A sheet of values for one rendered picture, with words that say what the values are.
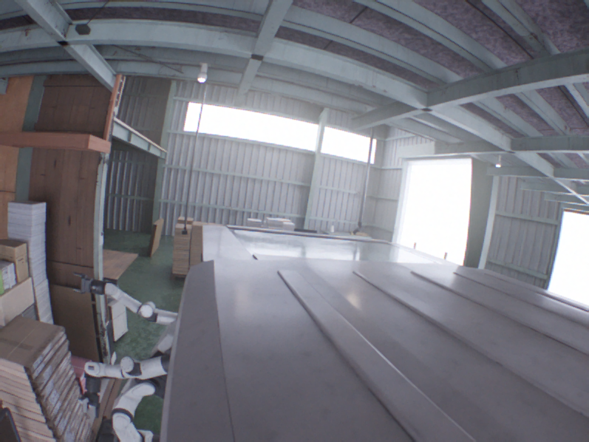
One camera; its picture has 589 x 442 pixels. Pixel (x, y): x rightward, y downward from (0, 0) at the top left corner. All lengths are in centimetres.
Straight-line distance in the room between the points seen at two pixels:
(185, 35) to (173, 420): 145
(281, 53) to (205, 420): 144
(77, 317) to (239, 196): 815
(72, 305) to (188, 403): 251
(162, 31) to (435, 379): 157
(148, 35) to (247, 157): 890
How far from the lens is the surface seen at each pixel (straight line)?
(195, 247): 580
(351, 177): 1137
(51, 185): 278
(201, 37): 148
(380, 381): 35
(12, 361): 177
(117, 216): 1071
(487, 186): 439
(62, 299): 283
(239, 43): 147
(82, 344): 297
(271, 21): 115
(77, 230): 268
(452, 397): 36
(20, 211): 242
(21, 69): 292
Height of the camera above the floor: 207
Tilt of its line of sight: 6 degrees down
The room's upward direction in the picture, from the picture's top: 8 degrees clockwise
